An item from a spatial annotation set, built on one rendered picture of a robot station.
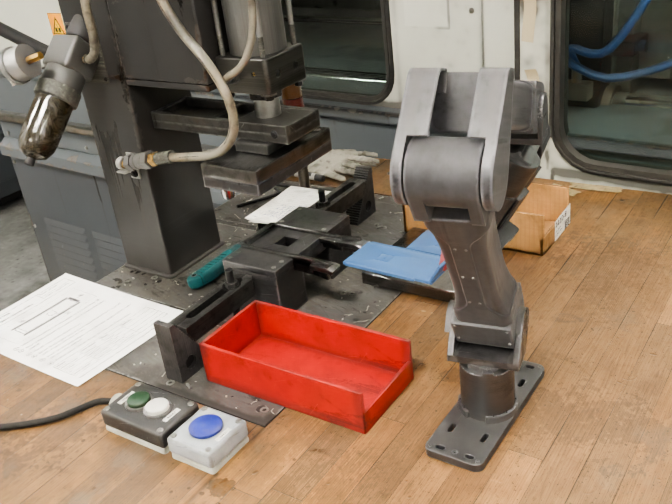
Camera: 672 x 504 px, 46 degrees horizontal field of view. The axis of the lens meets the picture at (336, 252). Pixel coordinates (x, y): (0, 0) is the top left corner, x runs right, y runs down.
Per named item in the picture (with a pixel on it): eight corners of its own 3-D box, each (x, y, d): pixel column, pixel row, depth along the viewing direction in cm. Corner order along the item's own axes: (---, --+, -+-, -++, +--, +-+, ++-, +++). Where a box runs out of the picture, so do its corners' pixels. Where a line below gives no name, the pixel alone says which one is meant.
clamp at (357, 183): (325, 253, 136) (318, 199, 131) (308, 249, 137) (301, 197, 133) (370, 217, 146) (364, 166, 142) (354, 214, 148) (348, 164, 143)
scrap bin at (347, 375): (365, 435, 93) (360, 394, 91) (206, 380, 107) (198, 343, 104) (414, 378, 102) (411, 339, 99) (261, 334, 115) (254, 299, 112)
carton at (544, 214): (543, 260, 127) (543, 216, 123) (404, 235, 140) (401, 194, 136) (569, 227, 136) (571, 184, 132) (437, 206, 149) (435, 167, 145)
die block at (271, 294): (283, 322, 118) (275, 278, 114) (231, 308, 123) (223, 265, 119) (354, 261, 132) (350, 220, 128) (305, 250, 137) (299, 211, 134)
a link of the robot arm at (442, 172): (471, 304, 96) (415, 121, 71) (527, 311, 93) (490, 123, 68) (460, 350, 93) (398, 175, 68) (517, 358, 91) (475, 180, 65)
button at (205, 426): (209, 452, 91) (206, 438, 90) (184, 441, 93) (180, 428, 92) (231, 431, 94) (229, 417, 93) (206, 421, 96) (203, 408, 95)
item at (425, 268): (440, 286, 104) (440, 266, 103) (343, 264, 113) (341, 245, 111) (463, 264, 110) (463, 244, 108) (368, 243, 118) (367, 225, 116)
